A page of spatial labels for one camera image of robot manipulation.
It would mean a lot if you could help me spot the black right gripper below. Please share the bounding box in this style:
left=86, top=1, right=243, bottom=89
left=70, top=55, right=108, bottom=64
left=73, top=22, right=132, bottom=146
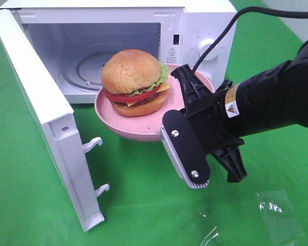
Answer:
left=170, top=64, right=247, bottom=182

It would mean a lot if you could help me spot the white microwave knob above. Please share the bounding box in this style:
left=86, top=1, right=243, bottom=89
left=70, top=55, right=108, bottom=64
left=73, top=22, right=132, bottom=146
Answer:
left=198, top=38, right=220, bottom=62
left=200, top=72, right=213, bottom=81

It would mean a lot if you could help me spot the pink round plate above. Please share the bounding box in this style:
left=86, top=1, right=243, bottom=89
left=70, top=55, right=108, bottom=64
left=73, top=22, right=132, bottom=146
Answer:
left=94, top=63, right=216, bottom=142

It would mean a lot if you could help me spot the burger with lettuce and tomato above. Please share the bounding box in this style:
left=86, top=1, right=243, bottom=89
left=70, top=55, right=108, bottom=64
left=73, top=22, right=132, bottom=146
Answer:
left=101, top=49, right=170, bottom=117

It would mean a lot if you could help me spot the white microwave door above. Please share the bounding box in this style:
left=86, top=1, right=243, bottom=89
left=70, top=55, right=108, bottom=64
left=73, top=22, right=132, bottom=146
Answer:
left=0, top=9, right=110, bottom=231

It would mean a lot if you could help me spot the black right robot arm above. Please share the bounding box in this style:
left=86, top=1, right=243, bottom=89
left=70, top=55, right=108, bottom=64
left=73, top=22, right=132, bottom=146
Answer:
left=162, top=41, right=308, bottom=189

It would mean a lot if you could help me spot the clear tape patch centre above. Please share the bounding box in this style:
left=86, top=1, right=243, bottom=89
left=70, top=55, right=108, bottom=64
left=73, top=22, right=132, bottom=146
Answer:
left=197, top=209, right=219, bottom=245

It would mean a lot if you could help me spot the clear tape patch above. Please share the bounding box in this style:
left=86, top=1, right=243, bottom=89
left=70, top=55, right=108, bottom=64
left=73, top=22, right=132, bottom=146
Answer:
left=256, top=190, right=305, bottom=245
left=197, top=209, right=219, bottom=245

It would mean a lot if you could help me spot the clear tape patch right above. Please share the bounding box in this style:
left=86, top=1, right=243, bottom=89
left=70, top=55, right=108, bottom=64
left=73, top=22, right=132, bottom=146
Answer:
left=256, top=190, right=305, bottom=245

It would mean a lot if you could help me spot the glass microwave turntable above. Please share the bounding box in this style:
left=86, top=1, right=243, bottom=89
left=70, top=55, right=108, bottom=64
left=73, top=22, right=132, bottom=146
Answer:
left=61, top=43, right=125, bottom=91

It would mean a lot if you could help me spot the white microwave oven body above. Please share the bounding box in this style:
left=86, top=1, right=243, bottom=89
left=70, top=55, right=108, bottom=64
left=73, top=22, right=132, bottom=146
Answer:
left=0, top=1, right=236, bottom=104

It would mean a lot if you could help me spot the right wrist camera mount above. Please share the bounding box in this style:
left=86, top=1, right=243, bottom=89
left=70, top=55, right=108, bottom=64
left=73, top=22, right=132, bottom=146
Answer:
left=160, top=110, right=210, bottom=189

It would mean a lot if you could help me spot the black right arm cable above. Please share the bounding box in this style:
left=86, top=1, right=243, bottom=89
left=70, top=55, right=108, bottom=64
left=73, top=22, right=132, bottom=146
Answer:
left=187, top=7, right=308, bottom=90

